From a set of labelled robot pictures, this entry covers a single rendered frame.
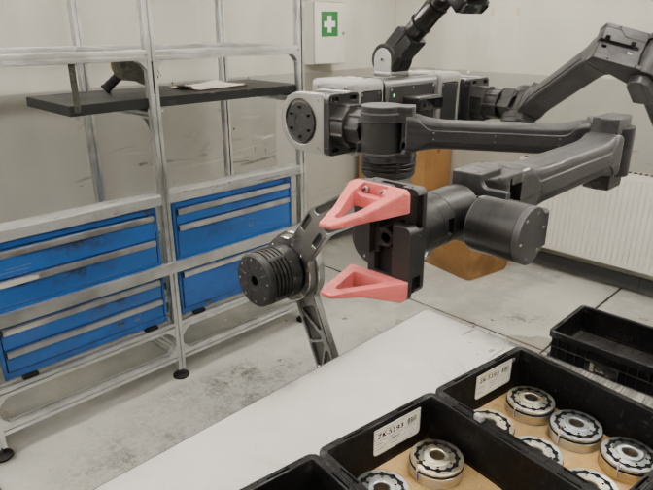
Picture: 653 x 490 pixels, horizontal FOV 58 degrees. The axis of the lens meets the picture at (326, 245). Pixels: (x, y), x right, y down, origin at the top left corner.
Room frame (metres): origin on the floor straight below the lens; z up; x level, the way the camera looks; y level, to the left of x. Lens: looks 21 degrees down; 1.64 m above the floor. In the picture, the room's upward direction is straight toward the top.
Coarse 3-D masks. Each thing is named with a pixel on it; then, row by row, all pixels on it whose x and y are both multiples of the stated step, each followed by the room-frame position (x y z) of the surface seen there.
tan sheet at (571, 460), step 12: (504, 396) 1.14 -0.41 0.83; (480, 408) 1.09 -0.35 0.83; (492, 408) 1.09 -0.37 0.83; (504, 408) 1.09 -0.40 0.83; (516, 420) 1.05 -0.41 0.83; (516, 432) 1.01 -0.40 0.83; (528, 432) 1.01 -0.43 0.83; (540, 432) 1.01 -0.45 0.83; (564, 456) 0.94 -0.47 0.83; (576, 456) 0.94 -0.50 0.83; (588, 456) 0.94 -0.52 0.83; (588, 468) 0.91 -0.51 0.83; (600, 468) 0.91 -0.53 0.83; (612, 480) 0.87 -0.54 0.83
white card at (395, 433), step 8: (408, 416) 0.96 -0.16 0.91; (416, 416) 0.97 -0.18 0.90; (392, 424) 0.93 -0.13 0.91; (400, 424) 0.94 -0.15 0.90; (408, 424) 0.96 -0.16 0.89; (416, 424) 0.97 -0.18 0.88; (376, 432) 0.91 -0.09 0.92; (384, 432) 0.92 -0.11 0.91; (392, 432) 0.93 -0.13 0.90; (400, 432) 0.95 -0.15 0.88; (408, 432) 0.96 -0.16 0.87; (416, 432) 0.97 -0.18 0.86; (376, 440) 0.91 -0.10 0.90; (384, 440) 0.92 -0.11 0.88; (392, 440) 0.93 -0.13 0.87; (400, 440) 0.95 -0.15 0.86; (376, 448) 0.91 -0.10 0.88; (384, 448) 0.92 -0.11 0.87
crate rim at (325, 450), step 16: (416, 400) 0.99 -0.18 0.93; (384, 416) 0.93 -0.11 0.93; (464, 416) 0.93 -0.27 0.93; (352, 432) 0.89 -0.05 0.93; (496, 432) 0.89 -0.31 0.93; (336, 448) 0.85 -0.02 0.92; (512, 448) 0.85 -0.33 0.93; (336, 464) 0.80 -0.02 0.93; (544, 464) 0.80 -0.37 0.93; (352, 480) 0.76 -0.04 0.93; (560, 480) 0.77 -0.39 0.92
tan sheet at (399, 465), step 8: (400, 456) 0.94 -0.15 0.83; (408, 456) 0.94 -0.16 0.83; (384, 464) 0.92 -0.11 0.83; (392, 464) 0.92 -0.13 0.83; (400, 464) 0.92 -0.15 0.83; (408, 464) 0.92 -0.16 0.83; (464, 464) 0.92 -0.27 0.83; (400, 472) 0.89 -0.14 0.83; (408, 472) 0.89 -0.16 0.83; (464, 472) 0.89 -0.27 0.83; (472, 472) 0.89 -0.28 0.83; (408, 480) 0.87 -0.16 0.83; (464, 480) 0.87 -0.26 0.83; (472, 480) 0.87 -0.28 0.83; (480, 480) 0.87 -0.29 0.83; (488, 480) 0.87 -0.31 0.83; (416, 488) 0.85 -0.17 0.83; (424, 488) 0.85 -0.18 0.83; (456, 488) 0.85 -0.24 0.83; (464, 488) 0.85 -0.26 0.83; (472, 488) 0.85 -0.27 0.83; (480, 488) 0.85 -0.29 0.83; (488, 488) 0.85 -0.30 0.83; (496, 488) 0.85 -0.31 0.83
